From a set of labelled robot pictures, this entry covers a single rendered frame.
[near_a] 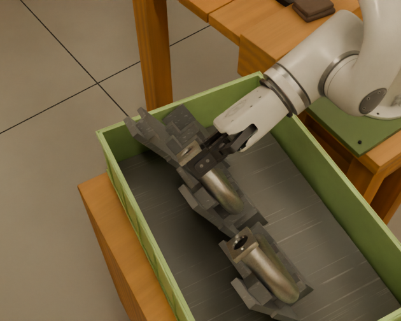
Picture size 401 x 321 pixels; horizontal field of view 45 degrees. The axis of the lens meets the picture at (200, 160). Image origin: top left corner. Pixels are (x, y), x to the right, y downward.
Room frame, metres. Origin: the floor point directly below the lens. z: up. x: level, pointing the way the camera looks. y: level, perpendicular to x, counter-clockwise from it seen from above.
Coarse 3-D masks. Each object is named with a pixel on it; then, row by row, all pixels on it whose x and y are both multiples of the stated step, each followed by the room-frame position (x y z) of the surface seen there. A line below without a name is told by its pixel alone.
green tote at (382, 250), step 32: (192, 96) 0.77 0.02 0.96; (224, 96) 0.80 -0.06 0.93; (288, 128) 0.71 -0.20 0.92; (320, 160) 0.61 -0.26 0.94; (128, 192) 0.51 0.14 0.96; (320, 192) 0.58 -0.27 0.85; (352, 192) 0.52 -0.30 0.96; (352, 224) 0.49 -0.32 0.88; (384, 224) 0.44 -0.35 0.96; (160, 256) 0.38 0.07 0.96; (384, 256) 0.40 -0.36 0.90; (192, 320) 0.26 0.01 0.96; (384, 320) 0.26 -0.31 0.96
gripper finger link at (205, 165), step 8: (224, 144) 0.44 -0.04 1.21; (200, 152) 0.44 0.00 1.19; (208, 152) 0.44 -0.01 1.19; (216, 152) 0.43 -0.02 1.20; (192, 160) 0.43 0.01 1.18; (200, 160) 0.43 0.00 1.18; (208, 160) 0.43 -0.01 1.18; (192, 168) 0.43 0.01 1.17; (200, 168) 0.42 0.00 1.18; (208, 168) 0.43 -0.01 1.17; (200, 176) 0.42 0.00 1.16
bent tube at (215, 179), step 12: (192, 144) 0.47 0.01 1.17; (180, 156) 0.45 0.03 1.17; (192, 156) 0.43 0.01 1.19; (216, 168) 0.58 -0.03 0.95; (204, 180) 0.42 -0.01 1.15; (216, 180) 0.42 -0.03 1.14; (228, 180) 0.52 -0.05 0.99; (216, 192) 0.41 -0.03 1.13; (228, 192) 0.41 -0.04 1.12; (228, 204) 0.40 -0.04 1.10; (240, 204) 0.41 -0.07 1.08
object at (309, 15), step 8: (296, 0) 1.17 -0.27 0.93; (304, 0) 1.17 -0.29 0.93; (312, 0) 1.17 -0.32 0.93; (320, 0) 1.17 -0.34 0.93; (328, 0) 1.17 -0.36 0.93; (296, 8) 1.16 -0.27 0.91; (304, 8) 1.14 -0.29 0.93; (312, 8) 1.14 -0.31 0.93; (320, 8) 1.14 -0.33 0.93; (328, 8) 1.15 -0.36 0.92; (304, 16) 1.12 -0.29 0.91; (312, 16) 1.12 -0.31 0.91; (320, 16) 1.13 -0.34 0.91
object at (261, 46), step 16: (336, 0) 1.21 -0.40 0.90; (352, 0) 1.21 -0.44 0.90; (272, 16) 1.14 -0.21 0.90; (288, 16) 1.14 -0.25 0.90; (256, 32) 1.07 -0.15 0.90; (272, 32) 1.07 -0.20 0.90; (288, 32) 1.07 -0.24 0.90; (304, 32) 1.07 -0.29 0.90; (240, 48) 1.06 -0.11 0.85; (256, 48) 1.02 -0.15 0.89; (272, 48) 1.01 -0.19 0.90; (288, 48) 1.01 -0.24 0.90; (240, 64) 1.06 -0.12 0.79; (256, 64) 1.01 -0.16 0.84; (272, 64) 0.97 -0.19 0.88
